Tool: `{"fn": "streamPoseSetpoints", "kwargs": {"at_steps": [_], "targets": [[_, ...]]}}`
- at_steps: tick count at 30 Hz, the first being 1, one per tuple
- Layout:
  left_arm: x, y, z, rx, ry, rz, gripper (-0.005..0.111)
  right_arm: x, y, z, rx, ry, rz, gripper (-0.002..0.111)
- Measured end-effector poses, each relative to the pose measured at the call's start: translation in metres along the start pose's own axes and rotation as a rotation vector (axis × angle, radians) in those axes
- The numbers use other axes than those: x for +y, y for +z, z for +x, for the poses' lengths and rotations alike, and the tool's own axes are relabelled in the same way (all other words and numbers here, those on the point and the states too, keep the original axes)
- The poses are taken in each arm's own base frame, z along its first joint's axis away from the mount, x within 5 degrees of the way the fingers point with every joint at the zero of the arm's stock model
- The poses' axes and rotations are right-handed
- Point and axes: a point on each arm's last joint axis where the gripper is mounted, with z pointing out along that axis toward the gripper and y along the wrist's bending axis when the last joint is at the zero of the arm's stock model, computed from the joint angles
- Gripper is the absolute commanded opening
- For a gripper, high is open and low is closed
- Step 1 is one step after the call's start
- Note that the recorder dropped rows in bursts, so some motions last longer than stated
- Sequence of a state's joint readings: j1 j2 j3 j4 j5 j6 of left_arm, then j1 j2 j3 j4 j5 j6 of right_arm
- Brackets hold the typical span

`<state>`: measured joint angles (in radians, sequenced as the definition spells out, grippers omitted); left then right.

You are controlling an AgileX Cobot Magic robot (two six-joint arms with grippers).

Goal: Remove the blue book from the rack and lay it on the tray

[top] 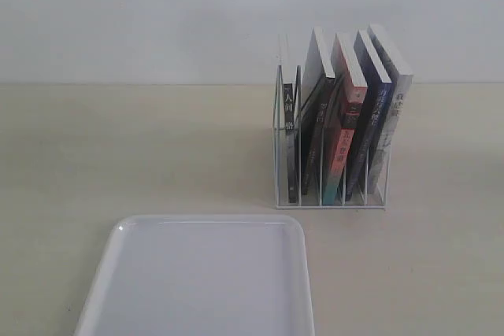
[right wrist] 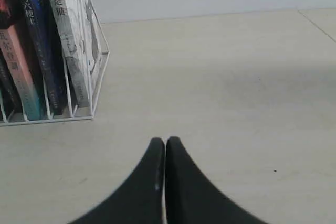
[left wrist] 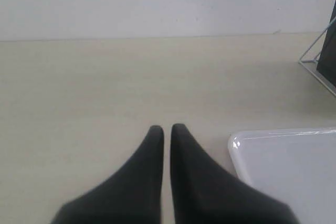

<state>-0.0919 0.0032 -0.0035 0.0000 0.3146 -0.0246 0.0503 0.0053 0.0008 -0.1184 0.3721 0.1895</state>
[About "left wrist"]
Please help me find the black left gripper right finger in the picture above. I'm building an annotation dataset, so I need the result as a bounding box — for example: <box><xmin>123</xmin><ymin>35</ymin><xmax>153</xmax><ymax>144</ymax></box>
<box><xmin>170</xmin><ymin>124</ymin><xmax>299</xmax><ymax>223</ymax></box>

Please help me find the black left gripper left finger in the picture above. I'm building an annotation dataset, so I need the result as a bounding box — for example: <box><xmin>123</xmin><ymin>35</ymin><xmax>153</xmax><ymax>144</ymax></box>
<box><xmin>52</xmin><ymin>125</ymin><xmax>164</xmax><ymax>223</ymax></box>

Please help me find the white plastic tray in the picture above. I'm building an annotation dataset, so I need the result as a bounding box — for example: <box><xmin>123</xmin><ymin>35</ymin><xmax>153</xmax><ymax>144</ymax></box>
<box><xmin>228</xmin><ymin>127</ymin><xmax>335</xmax><ymax>223</ymax></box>

